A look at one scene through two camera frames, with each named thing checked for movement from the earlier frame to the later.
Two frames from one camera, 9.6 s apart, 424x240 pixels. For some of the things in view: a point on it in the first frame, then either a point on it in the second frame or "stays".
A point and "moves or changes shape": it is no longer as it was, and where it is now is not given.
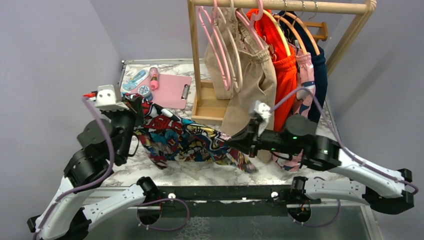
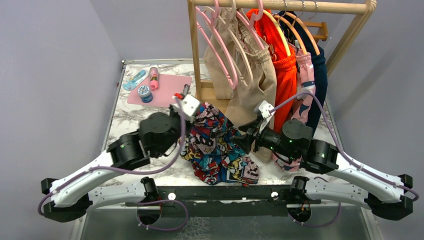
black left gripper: (136, 109) -> (190, 127)
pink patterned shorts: (302, 105) stays
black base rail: (228, 201) stays
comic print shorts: (167, 136) moves or changes shape
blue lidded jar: (145, 91) stays
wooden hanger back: (295, 33) stays
